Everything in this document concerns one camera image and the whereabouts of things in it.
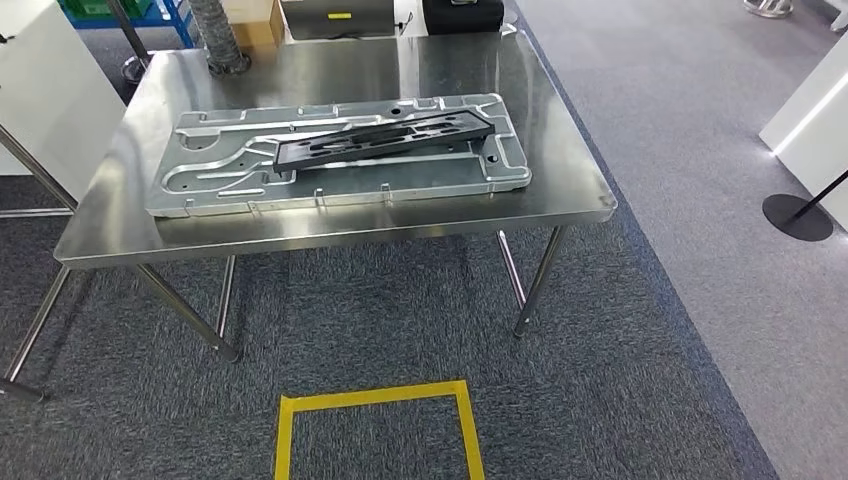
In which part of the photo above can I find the black carry case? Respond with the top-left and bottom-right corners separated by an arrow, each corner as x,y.
421,0 -> 506,36

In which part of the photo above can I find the metal stanchion with round base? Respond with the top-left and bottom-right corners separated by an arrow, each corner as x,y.
105,0 -> 155,84

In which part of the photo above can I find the blue metal shelf rack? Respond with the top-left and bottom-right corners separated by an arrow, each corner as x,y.
62,0 -> 197,49

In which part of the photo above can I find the white desk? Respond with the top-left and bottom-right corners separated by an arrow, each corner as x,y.
278,0 -> 519,45

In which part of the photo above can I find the grey ribbed hose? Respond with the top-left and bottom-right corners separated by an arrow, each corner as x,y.
188,0 -> 252,76

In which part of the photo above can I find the steel frame table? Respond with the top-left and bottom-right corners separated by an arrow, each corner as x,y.
0,125 -> 79,220

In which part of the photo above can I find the brown cardboard box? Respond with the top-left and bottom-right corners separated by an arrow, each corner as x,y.
221,0 -> 287,49

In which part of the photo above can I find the black plastic plate frame part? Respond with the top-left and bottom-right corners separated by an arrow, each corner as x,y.
272,109 -> 497,175

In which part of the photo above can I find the grey laptop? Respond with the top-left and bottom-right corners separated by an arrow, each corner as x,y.
279,0 -> 397,41

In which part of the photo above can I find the round metal stand base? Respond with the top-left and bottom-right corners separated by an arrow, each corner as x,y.
743,0 -> 794,19

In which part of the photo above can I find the green plastic crate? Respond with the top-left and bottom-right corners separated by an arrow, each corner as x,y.
58,0 -> 154,19

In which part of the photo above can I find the silver metal fixture plate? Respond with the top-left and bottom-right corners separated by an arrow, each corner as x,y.
144,93 -> 533,219

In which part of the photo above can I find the black pole stand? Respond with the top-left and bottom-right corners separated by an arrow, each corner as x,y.
761,168 -> 848,243

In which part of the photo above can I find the white panel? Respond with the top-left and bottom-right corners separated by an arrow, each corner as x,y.
759,33 -> 848,232
0,0 -> 128,202

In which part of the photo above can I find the stainless steel workbench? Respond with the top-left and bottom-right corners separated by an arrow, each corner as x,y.
0,29 -> 619,404

